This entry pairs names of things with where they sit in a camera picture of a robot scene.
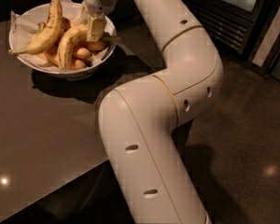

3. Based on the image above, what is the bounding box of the small orange banana right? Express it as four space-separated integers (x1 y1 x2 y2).
79 36 114 51

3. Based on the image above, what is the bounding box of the curved yellow banana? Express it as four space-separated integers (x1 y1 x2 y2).
57 24 88 70

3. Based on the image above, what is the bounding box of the white paper bowl liner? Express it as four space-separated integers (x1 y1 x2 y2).
10 0 118 70

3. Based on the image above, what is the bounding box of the glass door refrigerator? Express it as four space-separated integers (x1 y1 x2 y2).
182 0 280 59

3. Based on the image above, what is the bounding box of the small orange banana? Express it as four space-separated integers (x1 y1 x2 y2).
79 36 114 51
72 46 91 60

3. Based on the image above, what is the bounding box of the white ceramic bowl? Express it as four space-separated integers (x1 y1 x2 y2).
7 2 118 81

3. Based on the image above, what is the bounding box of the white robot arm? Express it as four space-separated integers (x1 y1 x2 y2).
84 0 223 224

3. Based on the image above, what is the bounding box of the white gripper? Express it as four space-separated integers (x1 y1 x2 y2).
80 0 118 42

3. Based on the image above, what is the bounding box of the long yellow banana left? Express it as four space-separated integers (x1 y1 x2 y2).
8 0 63 55

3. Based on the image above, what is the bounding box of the small orange banana middle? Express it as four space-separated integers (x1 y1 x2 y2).
72 46 91 60

